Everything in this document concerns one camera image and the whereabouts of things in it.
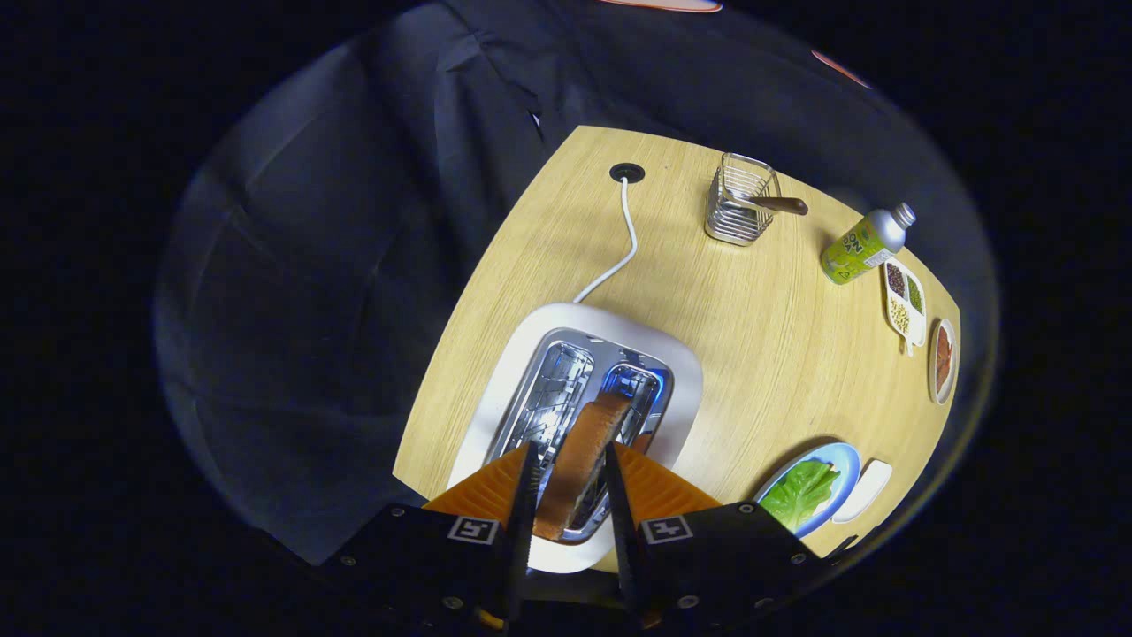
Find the white bread slice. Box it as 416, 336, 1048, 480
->
533, 394, 633, 541

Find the brown-handled knife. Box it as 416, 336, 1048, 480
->
730, 190, 809, 217

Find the white toaster cable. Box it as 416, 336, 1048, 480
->
573, 177, 639, 304

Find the white square plate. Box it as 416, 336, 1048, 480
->
831, 459, 894, 525

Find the white toaster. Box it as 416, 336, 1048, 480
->
447, 303, 704, 574

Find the green lettuce leaf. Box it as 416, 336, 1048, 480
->
761, 460, 841, 533

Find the green drink bottle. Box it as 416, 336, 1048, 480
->
820, 202, 917, 286

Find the white oval plate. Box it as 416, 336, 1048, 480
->
929, 318, 958, 405

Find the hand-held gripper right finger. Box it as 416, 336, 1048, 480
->
604, 442, 823, 629

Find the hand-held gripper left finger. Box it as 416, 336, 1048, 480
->
320, 442, 542, 631

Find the white divided dish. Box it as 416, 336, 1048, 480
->
883, 258, 928, 357

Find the blue plate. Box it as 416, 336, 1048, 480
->
753, 441, 861, 539

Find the metal wire basket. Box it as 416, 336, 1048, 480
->
705, 152, 781, 246

